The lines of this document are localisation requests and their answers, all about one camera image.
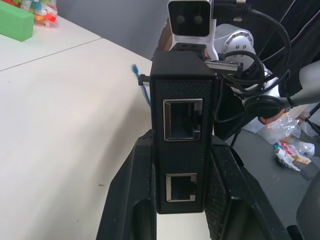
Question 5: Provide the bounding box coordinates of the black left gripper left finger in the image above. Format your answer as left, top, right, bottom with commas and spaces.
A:
96, 129, 158, 240

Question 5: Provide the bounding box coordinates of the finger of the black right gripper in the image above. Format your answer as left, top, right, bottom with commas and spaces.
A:
137, 73, 151, 87

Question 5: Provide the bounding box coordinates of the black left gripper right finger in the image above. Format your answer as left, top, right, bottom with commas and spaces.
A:
204, 136, 291, 240

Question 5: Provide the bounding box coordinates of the small black box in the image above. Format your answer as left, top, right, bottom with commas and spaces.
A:
149, 51, 221, 215

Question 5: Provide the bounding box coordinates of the brown cardboard box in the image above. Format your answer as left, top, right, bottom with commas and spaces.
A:
158, 23, 176, 53

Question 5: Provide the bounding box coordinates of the pile of crumpled packaging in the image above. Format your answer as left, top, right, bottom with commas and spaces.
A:
273, 140, 316, 172

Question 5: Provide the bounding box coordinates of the clear plastic bag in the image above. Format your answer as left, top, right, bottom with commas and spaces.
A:
258, 112, 301, 145

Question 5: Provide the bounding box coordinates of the black curtain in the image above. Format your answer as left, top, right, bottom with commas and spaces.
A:
246, 0, 320, 99

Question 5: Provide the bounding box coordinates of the black stand leg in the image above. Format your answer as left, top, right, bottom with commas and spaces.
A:
304, 101, 320, 144

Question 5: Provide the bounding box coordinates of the clear bag of colourful parts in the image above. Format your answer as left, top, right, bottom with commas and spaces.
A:
13, 0, 60, 30

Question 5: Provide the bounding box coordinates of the green block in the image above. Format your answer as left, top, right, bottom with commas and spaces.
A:
0, 3, 35, 42

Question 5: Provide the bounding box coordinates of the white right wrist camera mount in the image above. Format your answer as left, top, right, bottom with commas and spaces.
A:
166, 0, 221, 61

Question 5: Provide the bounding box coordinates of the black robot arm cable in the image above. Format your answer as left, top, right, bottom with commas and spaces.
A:
212, 0, 294, 124

